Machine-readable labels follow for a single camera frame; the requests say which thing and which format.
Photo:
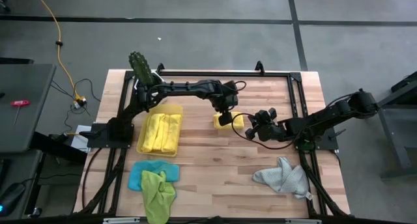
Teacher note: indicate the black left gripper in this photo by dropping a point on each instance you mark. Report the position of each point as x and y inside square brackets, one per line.
[224, 97]

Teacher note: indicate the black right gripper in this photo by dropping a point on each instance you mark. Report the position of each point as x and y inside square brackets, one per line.
[273, 131]

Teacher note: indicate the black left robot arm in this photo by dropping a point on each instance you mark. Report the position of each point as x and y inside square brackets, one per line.
[182, 87]

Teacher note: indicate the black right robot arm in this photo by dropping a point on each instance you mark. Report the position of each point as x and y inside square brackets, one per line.
[325, 120]

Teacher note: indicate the grey microfiber towel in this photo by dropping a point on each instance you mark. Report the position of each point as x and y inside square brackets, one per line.
[286, 181]

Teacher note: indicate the blue microfiber towel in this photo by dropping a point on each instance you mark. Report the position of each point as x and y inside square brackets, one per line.
[153, 167]

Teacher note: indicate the green microfiber towel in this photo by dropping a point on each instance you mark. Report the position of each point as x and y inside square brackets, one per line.
[158, 198]

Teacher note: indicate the translucent yellow plastic tray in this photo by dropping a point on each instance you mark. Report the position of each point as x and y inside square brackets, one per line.
[143, 110]

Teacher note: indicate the green cactus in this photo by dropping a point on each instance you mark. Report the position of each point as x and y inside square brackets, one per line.
[140, 66]

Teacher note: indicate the grey metal stand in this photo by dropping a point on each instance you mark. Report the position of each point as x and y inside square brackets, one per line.
[400, 129]

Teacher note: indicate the yellow power plug block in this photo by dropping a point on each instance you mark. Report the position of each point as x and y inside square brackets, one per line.
[79, 102]

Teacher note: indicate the white paper sheet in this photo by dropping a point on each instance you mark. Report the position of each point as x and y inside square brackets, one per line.
[78, 141]

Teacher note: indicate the grey desk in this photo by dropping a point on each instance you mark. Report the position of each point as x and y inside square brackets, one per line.
[29, 133]

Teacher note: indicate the dark desk surface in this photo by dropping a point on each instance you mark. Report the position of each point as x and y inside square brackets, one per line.
[19, 165]

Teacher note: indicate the black computer mouse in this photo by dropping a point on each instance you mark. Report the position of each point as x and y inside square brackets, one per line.
[11, 198]

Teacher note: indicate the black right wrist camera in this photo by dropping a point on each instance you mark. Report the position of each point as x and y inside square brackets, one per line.
[272, 113]

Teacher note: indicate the black aluminium table frame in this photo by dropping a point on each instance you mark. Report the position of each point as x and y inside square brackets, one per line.
[260, 74]

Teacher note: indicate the silver frame bracket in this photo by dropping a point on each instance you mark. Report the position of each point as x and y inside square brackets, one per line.
[303, 221]
[120, 220]

